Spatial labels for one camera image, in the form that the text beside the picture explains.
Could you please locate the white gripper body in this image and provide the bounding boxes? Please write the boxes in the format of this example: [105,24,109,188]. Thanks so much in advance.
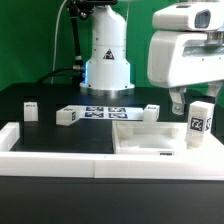
[147,31,224,88]

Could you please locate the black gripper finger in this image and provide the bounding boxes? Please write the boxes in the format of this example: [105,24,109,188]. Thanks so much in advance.
[206,81,223,98]
[169,87,186,115]

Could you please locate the white square tabletop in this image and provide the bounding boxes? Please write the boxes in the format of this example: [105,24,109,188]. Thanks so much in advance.
[112,121,224,156]

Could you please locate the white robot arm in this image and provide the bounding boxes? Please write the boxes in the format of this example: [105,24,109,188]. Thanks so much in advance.
[81,0,224,115]

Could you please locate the white U-shaped fence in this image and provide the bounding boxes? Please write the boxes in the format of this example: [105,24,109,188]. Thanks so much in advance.
[0,122,224,180]

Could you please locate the printed marker sheet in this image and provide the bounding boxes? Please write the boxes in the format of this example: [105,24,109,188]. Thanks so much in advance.
[63,105,143,120]

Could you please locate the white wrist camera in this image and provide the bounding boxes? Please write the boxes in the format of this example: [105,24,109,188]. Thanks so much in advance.
[152,2,224,31]

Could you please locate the black cable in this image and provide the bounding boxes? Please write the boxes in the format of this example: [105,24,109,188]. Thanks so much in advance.
[35,8,86,84]

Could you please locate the white cable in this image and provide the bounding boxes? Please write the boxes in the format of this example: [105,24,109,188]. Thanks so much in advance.
[50,0,69,84]

